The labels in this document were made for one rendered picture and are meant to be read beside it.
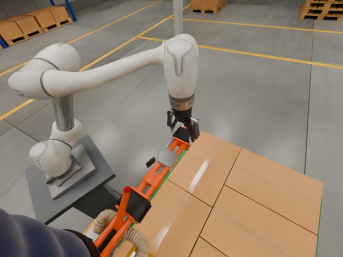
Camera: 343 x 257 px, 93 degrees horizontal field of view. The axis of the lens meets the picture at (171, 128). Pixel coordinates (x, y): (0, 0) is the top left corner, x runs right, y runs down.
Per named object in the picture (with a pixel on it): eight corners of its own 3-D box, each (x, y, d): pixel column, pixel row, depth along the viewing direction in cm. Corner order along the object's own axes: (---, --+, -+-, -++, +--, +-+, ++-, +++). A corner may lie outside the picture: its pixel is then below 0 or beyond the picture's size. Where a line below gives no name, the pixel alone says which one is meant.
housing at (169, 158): (170, 173, 68) (170, 167, 65) (157, 165, 71) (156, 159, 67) (179, 160, 72) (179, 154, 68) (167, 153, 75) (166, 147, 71)
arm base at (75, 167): (44, 176, 117) (38, 172, 112) (72, 154, 125) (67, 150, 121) (52, 192, 107) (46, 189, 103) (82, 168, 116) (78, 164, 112)
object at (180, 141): (188, 151, 74) (188, 144, 70) (174, 144, 77) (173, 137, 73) (196, 138, 79) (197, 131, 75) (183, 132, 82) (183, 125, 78)
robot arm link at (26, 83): (29, 76, 52) (54, 56, 61) (-14, 80, 56) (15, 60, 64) (57, 106, 62) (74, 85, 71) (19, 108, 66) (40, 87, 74)
